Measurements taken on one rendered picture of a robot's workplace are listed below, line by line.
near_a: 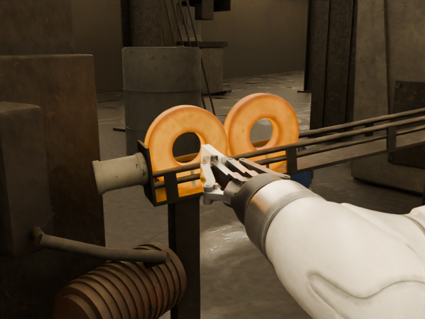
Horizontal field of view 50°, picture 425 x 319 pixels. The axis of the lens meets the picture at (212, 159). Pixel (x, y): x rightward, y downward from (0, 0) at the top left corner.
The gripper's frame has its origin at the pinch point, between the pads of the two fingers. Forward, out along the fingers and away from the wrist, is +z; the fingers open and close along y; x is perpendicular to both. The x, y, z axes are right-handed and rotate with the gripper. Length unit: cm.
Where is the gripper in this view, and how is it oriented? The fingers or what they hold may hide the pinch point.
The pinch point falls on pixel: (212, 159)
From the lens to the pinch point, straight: 71.6
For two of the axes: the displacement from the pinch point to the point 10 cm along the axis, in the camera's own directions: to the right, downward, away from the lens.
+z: -3.7, -3.1, 8.8
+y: 9.3, -0.9, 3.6
